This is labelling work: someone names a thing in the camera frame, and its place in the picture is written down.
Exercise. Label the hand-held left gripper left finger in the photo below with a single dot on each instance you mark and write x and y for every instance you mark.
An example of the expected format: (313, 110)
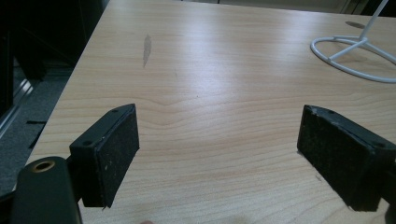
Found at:
(106, 155)

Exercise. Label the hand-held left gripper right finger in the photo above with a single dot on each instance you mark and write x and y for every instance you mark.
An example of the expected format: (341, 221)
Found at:
(342, 155)

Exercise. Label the dark cabinet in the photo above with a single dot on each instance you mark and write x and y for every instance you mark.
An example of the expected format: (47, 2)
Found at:
(37, 34)

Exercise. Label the metal floor rail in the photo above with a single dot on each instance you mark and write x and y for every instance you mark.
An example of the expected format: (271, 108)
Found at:
(14, 105)

